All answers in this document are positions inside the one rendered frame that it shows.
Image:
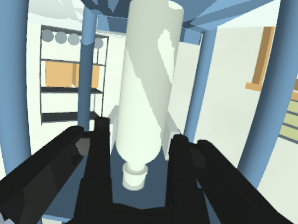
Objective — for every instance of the blue metal shelving unit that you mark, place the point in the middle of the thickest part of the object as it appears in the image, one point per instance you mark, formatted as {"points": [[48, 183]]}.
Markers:
{"points": [[200, 16]]}

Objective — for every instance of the white plastic bottle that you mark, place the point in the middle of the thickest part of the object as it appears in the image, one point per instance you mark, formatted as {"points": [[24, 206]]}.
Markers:
{"points": [[150, 53]]}

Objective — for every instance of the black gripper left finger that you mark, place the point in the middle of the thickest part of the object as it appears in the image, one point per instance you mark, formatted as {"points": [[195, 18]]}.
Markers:
{"points": [[28, 190]]}

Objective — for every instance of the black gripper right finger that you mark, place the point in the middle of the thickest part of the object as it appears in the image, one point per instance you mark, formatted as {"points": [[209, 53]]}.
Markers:
{"points": [[233, 198]]}

